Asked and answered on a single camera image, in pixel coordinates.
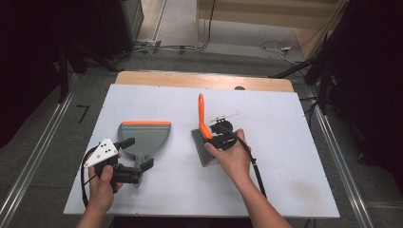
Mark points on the black metal stand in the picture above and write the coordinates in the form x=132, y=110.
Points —
x=323, y=88
x=63, y=72

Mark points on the person's left hand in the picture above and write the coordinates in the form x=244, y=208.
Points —
x=101, y=193

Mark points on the grey dustpan with orange edge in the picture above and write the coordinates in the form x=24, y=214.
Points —
x=149, y=139

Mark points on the person's right hand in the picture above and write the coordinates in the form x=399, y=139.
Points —
x=234, y=161

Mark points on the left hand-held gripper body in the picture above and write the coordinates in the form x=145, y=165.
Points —
x=103, y=152

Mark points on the metal floor rail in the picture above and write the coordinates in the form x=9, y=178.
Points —
x=34, y=158
x=342, y=164

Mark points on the wooden table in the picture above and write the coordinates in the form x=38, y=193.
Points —
x=190, y=80

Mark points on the white table board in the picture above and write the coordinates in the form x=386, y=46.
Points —
x=269, y=142

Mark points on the dark curtain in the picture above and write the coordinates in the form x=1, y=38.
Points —
x=374, y=79
x=28, y=63

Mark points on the grey cabinet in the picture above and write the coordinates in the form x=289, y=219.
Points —
x=133, y=15

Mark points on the orange brush with grey bristles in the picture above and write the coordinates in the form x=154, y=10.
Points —
x=201, y=114

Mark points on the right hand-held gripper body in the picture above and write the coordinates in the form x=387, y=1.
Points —
x=226, y=139

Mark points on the light wooden frame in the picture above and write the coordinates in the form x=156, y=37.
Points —
x=247, y=19

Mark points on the grey round table cap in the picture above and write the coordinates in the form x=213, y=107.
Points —
x=239, y=88

